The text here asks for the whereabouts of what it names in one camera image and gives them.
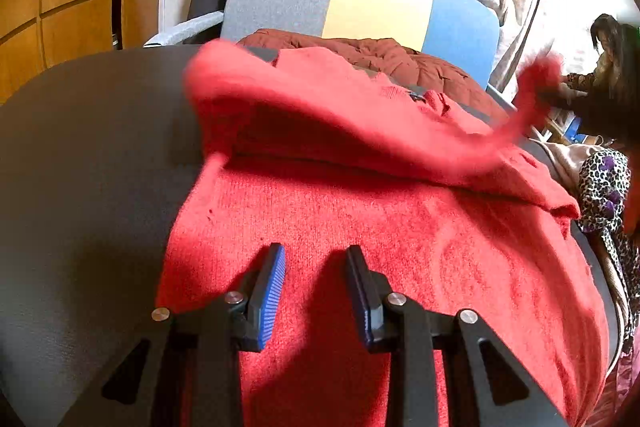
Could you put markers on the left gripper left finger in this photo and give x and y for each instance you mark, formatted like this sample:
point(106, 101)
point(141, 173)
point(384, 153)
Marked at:
point(183, 369)

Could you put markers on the rust brown quilted jacket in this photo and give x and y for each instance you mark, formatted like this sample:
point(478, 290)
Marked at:
point(410, 68)

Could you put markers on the leopard print purple garment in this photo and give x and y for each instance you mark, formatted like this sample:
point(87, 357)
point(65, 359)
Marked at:
point(603, 187)

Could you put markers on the beige pink cloth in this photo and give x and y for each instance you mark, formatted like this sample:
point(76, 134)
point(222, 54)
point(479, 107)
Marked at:
point(567, 160)

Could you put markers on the person with dark hair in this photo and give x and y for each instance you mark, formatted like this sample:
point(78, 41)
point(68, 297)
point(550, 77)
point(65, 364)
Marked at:
point(606, 101)

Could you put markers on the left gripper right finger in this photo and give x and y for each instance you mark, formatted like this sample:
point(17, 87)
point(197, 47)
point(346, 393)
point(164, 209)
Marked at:
point(445, 369)

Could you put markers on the red knit sweater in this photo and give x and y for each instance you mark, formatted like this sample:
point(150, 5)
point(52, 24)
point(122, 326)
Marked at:
point(313, 154)

